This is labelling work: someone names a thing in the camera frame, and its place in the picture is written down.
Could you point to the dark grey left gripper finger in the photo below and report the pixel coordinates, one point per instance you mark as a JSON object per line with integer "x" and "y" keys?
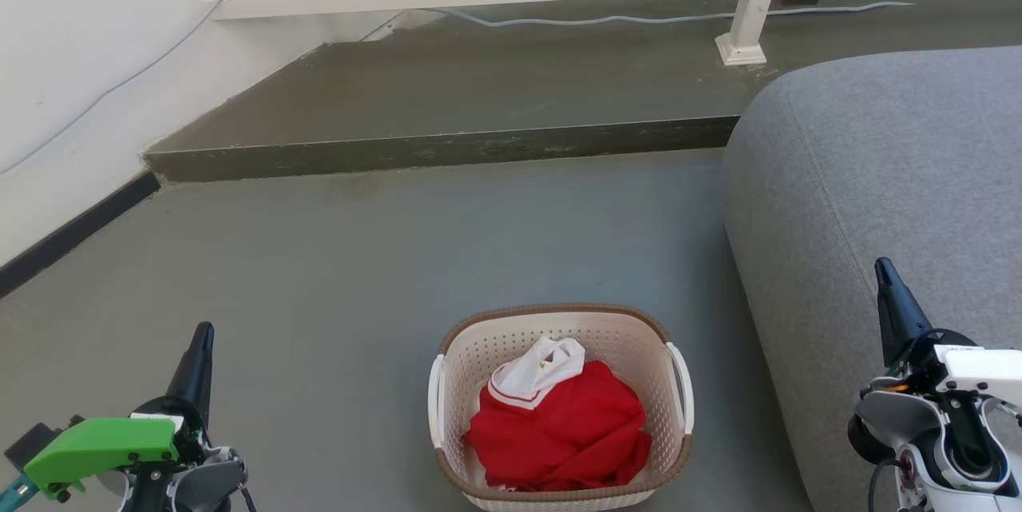
{"x": 196, "y": 376}

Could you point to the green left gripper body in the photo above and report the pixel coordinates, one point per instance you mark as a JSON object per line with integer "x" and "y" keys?
{"x": 104, "y": 440}

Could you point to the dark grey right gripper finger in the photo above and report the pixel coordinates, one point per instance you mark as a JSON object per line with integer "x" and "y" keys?
{"x": 898, "y": 320}

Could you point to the grey fabric sofa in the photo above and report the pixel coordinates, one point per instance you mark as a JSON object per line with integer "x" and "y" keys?
{"x": 878, "y": 160}

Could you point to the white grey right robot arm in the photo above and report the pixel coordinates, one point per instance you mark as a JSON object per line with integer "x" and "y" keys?
{"x": 926, "y": 424}

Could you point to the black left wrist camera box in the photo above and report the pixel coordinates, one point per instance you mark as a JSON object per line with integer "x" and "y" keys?
{"x": 28, "y": 442}

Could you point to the black baseboard strip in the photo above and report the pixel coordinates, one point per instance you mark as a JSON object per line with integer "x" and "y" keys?
{"x": 72, "y": 232}

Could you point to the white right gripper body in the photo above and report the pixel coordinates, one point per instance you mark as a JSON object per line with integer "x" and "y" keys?
{"x": 986, "y": 372}

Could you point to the beige perforated plastic laundry basket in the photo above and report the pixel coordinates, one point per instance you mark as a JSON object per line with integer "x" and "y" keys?
{"x": 639, "y": 352}

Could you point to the teal left camera connector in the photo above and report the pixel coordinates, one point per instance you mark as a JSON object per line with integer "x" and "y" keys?
{"x": 14, "y": 490}

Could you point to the red shirt with white collar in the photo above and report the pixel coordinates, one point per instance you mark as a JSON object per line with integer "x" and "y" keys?
{"x": 575, "y": 424}

